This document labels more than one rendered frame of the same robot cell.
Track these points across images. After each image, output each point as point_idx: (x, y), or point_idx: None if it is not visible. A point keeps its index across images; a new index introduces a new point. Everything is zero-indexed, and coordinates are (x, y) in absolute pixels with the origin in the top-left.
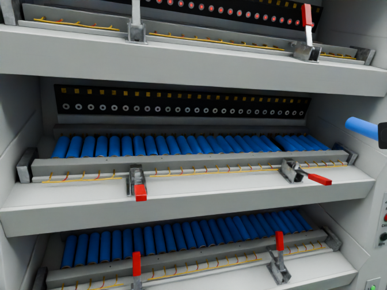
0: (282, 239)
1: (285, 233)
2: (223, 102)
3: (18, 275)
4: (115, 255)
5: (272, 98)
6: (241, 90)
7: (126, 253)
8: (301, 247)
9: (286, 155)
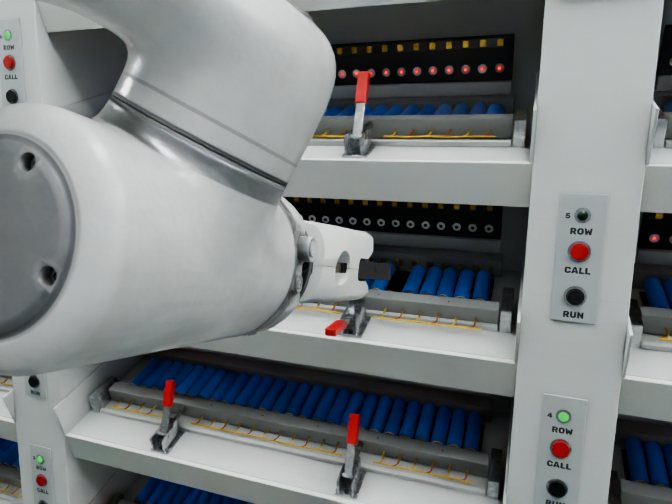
0: (355, 426)
1: (415, 437)
2: (335, 207)
3: (79, 369)
4: (177, 388)
5: (416, 202)
6: None
7: (189, 390)
8: (432, 469)
9: (366, 295)
